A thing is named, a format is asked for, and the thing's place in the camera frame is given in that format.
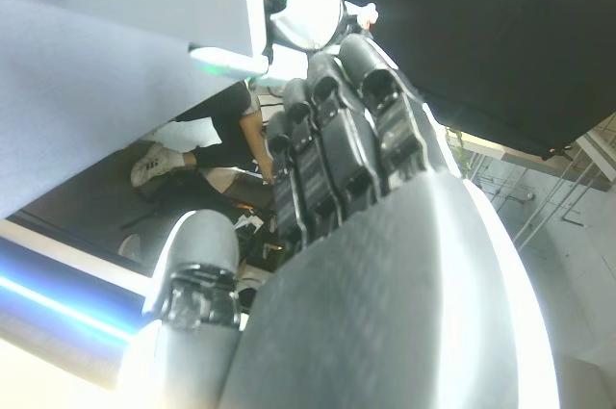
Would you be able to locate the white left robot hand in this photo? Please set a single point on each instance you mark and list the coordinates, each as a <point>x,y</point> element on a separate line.
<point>385,308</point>

